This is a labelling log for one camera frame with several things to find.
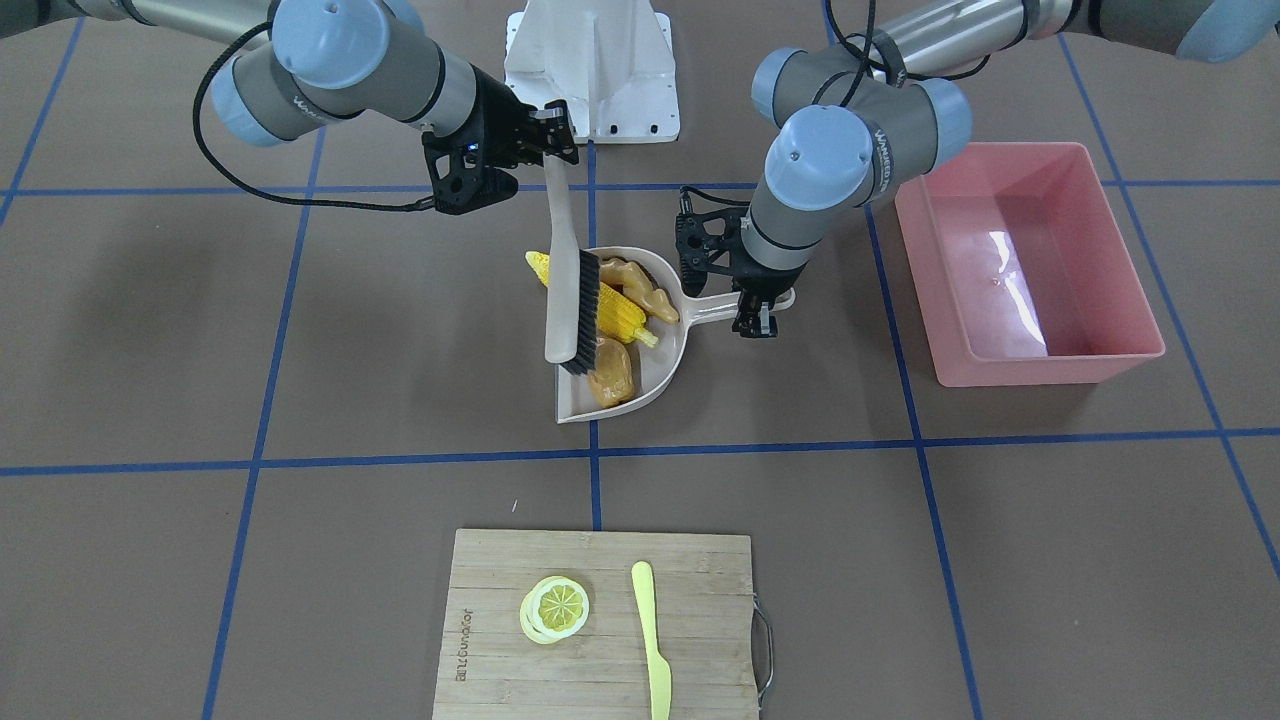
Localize beige dustpan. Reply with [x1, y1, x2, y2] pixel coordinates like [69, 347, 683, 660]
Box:
[556, 246, 739, 424]

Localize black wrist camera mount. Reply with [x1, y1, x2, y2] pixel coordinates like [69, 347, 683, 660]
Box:
[421, 131, 518, 217]
[675, 184, 749, 297]

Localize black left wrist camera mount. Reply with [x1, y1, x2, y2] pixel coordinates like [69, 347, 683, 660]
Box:
[675, 184, 749, 297]

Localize yellow lemon slices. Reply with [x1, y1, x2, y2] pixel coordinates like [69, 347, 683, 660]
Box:
[518, 577, 591, 644]

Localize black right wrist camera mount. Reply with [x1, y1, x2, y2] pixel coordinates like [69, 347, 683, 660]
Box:
[421, 131, 518, 217]

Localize wooden cutting board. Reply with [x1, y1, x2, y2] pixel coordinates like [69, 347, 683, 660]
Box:
[431, 529, 768, 719]

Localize tan toy ginger root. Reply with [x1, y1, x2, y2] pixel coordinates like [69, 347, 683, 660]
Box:
[600, 258, 680, 325]

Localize yellow toy corn cob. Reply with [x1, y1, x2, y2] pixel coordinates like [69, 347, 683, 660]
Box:
[525, 251, 660, 348]

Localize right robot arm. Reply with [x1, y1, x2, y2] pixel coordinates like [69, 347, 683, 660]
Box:
[3, 1, 579, 168]

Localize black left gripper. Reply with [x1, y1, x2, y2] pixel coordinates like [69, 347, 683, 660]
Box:
[732, 240, 813, 340]

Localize pink plastic bin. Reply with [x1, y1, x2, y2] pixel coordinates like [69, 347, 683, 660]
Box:
[895, 142, 1166, 388]

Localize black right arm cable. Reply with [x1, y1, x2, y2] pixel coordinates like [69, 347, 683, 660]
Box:
[192, 22, 442, 213]

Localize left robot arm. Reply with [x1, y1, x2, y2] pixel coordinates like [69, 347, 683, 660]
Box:
[731, 1, 1279, 338]

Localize brown toy potato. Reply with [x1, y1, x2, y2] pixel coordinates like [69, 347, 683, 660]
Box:
[586, 336, 637, 409]

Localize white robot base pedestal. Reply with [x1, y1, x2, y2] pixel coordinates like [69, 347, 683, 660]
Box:
[504, 1, 681, 145]

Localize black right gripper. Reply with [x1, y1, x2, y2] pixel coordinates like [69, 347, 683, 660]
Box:
[475, 70, 580, 169]

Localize yellow plastic knife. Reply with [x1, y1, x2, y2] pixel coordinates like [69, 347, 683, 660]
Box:
[631, 561, 675, 719]

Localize beige hand brush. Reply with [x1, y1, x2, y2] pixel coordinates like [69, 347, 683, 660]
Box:
[543, 155, 599, 375]

